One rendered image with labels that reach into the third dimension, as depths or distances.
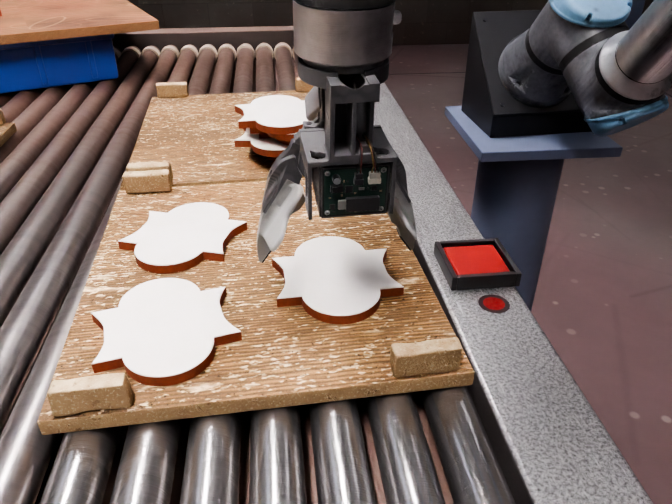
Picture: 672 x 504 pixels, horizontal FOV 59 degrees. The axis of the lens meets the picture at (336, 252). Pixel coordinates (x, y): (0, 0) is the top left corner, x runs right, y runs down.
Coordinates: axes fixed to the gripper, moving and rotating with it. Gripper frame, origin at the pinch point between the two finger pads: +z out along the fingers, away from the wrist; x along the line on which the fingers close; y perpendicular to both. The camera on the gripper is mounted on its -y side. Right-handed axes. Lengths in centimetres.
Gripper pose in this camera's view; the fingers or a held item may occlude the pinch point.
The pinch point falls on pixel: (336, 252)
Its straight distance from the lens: 59.0
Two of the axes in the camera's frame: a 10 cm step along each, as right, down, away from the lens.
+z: -0.1, 8.1, 5.8
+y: 1.6, 5.8, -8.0
